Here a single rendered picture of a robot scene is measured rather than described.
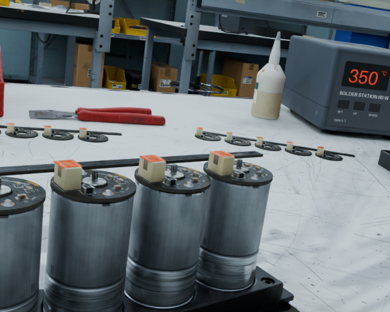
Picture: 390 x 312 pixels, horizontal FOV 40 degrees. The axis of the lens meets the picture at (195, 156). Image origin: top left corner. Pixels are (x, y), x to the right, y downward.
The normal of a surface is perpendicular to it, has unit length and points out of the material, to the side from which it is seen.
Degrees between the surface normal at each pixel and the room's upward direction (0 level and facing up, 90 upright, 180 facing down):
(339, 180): 0
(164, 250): 90
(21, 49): 90
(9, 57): 90
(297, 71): 90
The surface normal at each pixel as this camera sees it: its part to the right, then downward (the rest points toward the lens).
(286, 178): 0.13, -0.95
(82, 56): 0.43, 0.30
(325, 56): -0.98, -0.08
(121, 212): 0.79, 0.26
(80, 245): -0.04, 0.26
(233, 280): 0.22, 0.29
